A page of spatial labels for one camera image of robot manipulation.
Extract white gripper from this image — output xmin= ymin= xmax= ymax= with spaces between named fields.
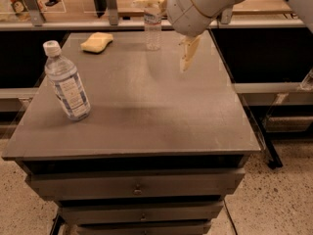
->
xmin=131 ymin=0 xmax=229 ymax=72

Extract yellow sponge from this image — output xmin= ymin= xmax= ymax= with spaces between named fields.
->
xmin=80 ymin=32 xmax=113 ymax=54

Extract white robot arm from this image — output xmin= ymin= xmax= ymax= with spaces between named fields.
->
xmin=132 ymin=0 xmax=313 ymax=71

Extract clear water bottle red label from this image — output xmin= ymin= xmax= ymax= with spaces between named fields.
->
xmin=144 ymin=8 xmax=161 ymax=51

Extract blue label plastic bottle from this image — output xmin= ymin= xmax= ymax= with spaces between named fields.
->
xmin=43 ymin=40 xmax=91 ymax=120

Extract small black object on shelf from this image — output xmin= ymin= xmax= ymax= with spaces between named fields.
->
xmin=45 ymin=0 xmax=61 ymax=7

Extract grey drawer cabinet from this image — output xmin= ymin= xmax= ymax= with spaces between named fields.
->
xmin=3 ymin=31 xmax=259 ymax=235

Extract colourful box on shelf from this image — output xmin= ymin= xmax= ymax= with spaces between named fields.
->
xmin=0 ymin=0 xmax=47 ymax=22

